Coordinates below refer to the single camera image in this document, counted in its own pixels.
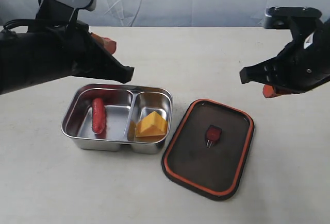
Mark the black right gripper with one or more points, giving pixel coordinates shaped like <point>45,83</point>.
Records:
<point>301,66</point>

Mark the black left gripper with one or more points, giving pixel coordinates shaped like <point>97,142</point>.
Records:
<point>92,55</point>

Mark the red toy sausage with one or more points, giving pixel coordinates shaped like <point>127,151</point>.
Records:
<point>98,116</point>

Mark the yellow toy cheese block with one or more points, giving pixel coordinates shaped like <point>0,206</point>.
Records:
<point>152,125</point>

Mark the dark transparent lunch box lid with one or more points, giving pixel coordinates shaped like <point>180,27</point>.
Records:
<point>208,150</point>

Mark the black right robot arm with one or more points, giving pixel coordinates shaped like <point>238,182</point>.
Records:
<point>301,66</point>

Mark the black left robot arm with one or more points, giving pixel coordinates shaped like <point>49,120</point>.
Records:
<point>39,51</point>

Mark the stainless steel lunch box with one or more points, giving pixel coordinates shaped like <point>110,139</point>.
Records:
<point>126,106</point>

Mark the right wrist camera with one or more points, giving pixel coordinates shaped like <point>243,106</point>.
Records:
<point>284,17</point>

